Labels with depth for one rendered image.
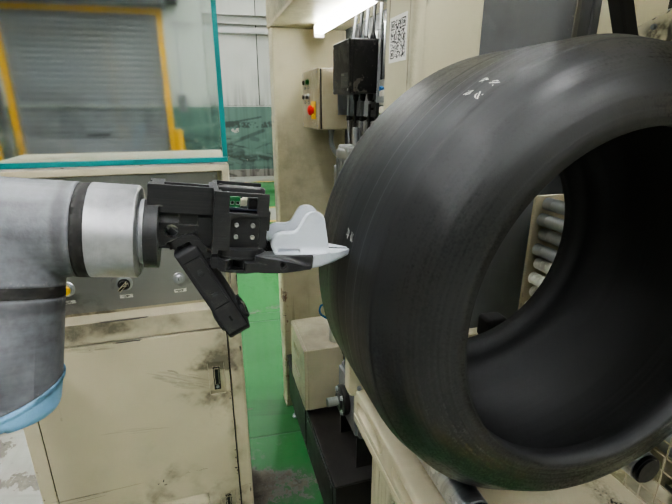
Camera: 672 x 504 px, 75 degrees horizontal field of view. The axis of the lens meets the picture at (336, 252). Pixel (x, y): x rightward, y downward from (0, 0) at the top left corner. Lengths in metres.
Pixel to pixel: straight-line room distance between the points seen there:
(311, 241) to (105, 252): 0.19
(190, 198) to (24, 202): 0.13
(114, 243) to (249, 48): 9.28
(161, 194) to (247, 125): 9.09
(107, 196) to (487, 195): 0.34
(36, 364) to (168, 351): 0.80
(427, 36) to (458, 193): 0.44
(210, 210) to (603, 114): 0.38
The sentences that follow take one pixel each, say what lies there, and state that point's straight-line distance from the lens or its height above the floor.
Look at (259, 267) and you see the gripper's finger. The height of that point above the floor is 1.25.
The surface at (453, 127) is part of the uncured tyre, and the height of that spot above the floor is 1.38.
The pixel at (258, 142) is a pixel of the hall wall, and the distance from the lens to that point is 9.55.
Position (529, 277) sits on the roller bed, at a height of 1.00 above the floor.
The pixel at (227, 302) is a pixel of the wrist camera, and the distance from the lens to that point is 0.48.
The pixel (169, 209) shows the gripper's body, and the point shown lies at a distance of 0.45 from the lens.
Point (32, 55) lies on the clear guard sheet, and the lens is 1.16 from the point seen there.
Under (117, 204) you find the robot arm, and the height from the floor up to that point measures 1.31.
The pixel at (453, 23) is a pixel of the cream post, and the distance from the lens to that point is 0.84.
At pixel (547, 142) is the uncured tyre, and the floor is 1.37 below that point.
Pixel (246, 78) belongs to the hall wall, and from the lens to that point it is 9.61.
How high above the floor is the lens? 1.40
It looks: 18 degrees down
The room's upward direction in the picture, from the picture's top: straight up
